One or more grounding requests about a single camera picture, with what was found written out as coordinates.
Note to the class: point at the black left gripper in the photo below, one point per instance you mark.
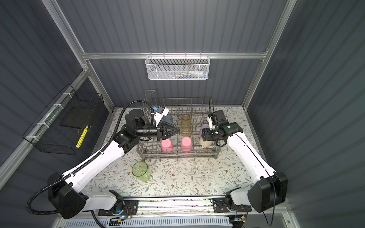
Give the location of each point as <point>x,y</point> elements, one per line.
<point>163,132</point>

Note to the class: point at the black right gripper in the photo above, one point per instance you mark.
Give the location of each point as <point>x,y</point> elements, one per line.
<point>212,134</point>

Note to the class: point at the blue transparent cup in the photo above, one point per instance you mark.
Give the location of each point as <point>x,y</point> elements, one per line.
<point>167,120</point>

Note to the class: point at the yellow transparent cup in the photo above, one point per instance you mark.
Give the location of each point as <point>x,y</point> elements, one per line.
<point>186,126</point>

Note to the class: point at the lilac plastic cup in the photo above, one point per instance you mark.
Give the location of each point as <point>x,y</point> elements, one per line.
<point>204,126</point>

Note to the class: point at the beige plastic cup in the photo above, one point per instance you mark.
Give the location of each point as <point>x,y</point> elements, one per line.
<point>205,144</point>

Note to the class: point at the pink plastic cup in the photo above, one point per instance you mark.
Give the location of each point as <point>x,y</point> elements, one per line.
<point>186,145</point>
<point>167,146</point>

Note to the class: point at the green transparent cup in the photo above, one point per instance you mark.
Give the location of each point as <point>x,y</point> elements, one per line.
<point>141,171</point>

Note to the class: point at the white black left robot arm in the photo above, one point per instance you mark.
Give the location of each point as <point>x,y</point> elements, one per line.
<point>68,195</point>

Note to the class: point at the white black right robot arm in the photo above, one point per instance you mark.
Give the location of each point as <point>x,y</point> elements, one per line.
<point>269,187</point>

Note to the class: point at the items in white basket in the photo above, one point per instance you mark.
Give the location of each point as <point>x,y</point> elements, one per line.
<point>191,75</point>

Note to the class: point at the floral table mat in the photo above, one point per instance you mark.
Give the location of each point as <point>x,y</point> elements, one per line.
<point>169,177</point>

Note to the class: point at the grey wire dish rack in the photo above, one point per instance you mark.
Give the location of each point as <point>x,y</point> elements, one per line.
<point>189,114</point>

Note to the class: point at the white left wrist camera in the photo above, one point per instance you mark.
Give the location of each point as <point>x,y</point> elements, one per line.
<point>160,112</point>

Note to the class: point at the white mesh wall basket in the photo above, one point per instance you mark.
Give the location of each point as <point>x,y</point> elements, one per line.
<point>161,68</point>

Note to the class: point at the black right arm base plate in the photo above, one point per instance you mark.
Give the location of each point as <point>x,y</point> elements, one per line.
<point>223,205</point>

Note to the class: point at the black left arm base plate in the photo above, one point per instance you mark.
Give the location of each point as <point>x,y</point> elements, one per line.
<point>125,207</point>

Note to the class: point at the white slotted cable duct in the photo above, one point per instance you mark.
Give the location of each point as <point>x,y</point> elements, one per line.
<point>169,222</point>

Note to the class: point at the black wire wall basket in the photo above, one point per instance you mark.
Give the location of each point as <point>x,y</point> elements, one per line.
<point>59,130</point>

